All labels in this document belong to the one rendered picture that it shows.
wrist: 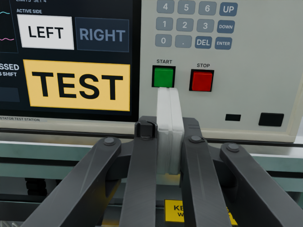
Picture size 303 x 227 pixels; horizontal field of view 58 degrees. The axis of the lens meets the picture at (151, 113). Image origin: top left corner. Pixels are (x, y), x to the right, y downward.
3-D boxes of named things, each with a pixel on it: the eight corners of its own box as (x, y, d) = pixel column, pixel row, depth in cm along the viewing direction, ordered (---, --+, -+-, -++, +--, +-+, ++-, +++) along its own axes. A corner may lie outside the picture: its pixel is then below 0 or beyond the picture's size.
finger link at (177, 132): (170, 130, 15) (185, 130, 15) (167, 87, 21) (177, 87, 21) (167, 175, 16) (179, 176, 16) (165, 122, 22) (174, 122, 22)
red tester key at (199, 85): (210, 91, 27) (212, 74, 26) (192, 90, 27) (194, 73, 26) (208, 88, 28) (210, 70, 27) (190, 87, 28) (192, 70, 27)
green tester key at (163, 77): (172, 88, 27) (173, 70, 26) (153, 87, 27) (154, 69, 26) (171, 84, 28) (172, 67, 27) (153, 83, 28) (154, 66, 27)
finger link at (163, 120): (167, 175, 16) (153, 175, 16) (165, 122, 22) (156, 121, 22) (170, 130, 15) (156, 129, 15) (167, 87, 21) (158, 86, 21)
